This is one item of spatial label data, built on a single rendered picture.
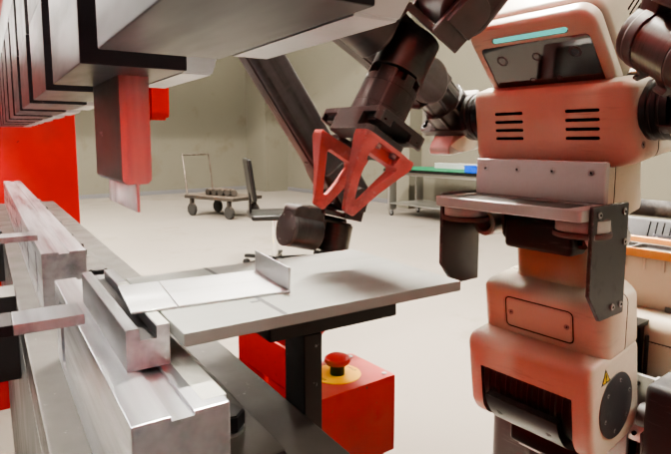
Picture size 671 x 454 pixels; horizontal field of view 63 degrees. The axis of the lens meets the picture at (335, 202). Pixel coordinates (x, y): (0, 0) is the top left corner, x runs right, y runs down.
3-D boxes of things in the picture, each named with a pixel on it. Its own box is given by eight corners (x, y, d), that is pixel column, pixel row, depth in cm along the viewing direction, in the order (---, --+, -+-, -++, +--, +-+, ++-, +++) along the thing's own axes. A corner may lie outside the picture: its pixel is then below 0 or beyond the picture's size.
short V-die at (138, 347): (170, 363, 40) (169, 322, 39) (127, 372, 38) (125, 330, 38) (114, 296, 56) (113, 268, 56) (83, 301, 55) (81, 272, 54)
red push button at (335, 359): (355, 378, 82) (355, 355, 82) (335, 385, 80) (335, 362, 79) (339, 369, 85) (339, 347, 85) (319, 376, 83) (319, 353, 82)
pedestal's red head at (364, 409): (394, 448, 84) (395, 335, 82) (308, 488, 74) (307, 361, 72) (319, 399, 100) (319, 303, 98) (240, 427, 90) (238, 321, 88)
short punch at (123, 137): (153, 212, 39) (148, 76, 38) (124, 214, 38) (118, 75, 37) (123, 199, 47) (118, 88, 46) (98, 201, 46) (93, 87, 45)
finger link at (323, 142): (318, 197, 51) (359, 110, 52) (282, 190, 57) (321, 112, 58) (367, 227, 54) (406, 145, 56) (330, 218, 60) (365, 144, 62)
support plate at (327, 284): (460, 290, 51) (461, 280, 51) (184, 347, 37) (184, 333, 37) (352, 256, 66) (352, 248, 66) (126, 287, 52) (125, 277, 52)
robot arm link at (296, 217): (371, 190, 89) (340, 183, 96) (315, 175, 82) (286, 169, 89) (353, 260, 89) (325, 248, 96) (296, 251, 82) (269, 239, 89)
